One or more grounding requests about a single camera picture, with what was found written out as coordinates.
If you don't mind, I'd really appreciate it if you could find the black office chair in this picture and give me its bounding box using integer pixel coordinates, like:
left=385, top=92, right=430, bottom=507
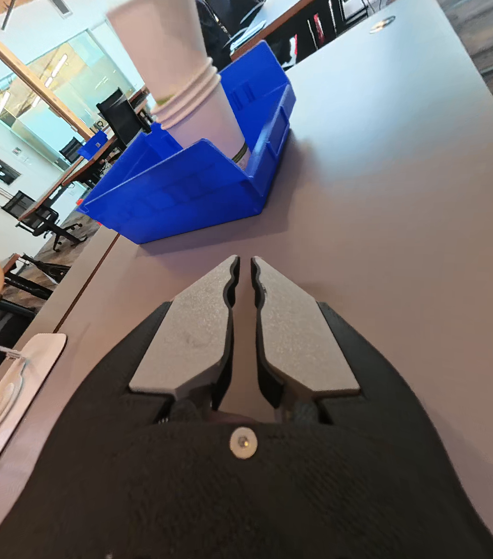
left=96, top=87, right=153, bottom=140
left=2, top=191, right=85, bottom=252

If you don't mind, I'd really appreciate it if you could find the stack of white cups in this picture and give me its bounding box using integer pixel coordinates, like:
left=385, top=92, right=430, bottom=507
left=107, top=0, right=247, bottom=169

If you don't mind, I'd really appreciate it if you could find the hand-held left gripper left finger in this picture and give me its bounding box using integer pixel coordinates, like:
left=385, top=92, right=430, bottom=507
left=128, top=255, right=241, bottom=411

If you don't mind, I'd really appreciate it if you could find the blue plastic bin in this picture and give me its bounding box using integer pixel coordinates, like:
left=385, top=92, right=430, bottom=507
left=75, top=40, right=296, bottom=245

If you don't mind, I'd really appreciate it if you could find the small blue storage bin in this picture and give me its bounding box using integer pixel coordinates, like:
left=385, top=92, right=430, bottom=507
left=77, top=131, right=109, bottom=160

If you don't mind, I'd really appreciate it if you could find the white tablet stand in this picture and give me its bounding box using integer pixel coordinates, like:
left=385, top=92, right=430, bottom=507
left=0, top=333, right=68, bottom=507

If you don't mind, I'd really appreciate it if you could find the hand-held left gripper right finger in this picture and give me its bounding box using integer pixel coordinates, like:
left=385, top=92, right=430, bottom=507
left=251, top=256, right=361, bottom=422

